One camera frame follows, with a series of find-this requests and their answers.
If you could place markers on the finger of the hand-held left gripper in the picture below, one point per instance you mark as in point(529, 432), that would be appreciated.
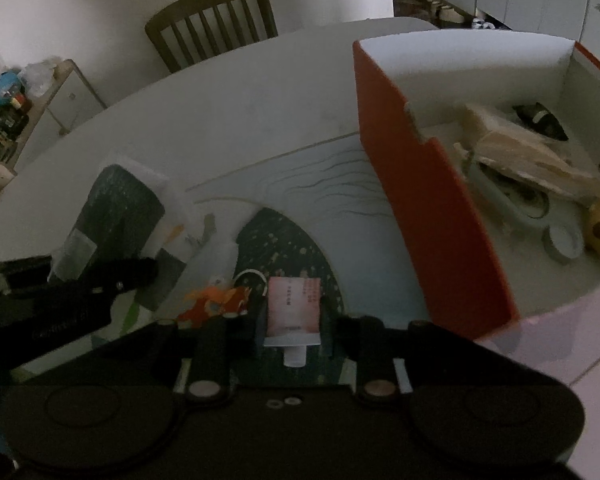
point(130, 271)
point(15, 271)

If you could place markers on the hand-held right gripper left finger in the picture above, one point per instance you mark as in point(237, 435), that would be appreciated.
point(260, 327)

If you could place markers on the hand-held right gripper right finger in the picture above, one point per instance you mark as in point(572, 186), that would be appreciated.
point(328, 332)

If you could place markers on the pink tube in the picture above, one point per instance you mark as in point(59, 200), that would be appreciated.
point(292, 305)

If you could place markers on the dark plastic packet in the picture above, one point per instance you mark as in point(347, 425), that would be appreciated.
point(117, 210)

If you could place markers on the red cardboard box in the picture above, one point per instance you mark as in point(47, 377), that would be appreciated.
point(430, 200)

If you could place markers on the grey-green correction tape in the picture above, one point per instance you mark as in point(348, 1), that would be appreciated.
point(510, 210)

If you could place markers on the orange fish toy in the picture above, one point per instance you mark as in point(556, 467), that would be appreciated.
point(215, 304)

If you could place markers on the printed place mat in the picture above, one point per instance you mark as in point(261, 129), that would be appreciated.
point(300, 185)

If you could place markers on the low white side cabinet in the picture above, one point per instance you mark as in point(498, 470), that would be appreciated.
point(65, 110)

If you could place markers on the blue toy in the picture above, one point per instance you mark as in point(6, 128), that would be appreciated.
point(9, 87)

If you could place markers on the clear plastic bag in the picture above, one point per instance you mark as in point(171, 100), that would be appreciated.
point(41, 76)

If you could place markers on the grey tape roll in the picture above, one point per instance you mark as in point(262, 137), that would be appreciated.
point(562, 241)

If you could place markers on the dark wooden chair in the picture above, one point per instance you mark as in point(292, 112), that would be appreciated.
point(215, 20)

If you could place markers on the small black pouch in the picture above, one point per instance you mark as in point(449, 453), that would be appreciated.
point(540, 120)

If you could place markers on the beige slippers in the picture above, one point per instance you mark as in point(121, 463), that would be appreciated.
point(450, 12)

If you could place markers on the white sneakers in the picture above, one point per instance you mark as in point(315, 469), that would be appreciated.
point(485, 23)

